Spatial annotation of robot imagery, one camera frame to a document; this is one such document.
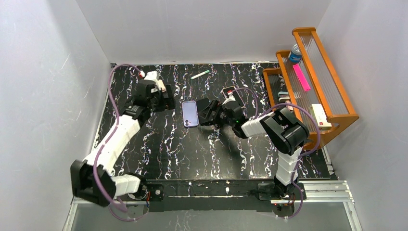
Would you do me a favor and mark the pink flat box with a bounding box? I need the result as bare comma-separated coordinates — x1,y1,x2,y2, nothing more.
293,64,311,92

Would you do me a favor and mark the white red small box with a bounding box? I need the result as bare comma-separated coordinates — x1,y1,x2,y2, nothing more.
309,103,332,131

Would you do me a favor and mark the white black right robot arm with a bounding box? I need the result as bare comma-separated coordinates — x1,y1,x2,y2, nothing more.
197,98,309,197

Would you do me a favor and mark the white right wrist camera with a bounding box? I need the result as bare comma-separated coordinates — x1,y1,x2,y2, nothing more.
222,91,236,105

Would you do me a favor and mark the black metal base rail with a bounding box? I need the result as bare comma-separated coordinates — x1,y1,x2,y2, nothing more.
140,179,306,214

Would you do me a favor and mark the blue white bottle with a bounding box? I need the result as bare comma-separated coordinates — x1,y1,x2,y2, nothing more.
288,44,302,63

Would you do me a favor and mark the beige cased smartphone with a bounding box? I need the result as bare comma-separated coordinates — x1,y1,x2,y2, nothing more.
221,86,236,99

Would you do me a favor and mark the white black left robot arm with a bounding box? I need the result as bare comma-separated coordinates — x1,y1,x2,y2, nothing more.
70,79,175,207

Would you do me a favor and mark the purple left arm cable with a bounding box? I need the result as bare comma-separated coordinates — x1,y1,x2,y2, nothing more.
92,64,147,222

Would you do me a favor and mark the blue grey small item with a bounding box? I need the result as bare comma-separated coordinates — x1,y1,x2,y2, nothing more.
278,91,289,98

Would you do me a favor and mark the small pink eraser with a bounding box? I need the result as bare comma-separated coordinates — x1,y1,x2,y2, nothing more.
285,101,294,112

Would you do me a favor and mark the green white marker pen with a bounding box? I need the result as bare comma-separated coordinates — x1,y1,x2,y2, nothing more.
190,70,209,80

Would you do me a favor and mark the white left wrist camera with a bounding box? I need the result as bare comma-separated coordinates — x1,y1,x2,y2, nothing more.
139,71,166,92

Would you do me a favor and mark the purple phone case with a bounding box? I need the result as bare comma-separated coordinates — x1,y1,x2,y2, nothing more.
181,101,199,128

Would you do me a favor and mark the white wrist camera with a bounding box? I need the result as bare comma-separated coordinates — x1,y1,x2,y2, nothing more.
139,71,166,92
222,91,236,105

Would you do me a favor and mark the orange wooden tiered shelf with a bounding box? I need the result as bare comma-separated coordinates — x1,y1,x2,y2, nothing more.
263,27,359,150

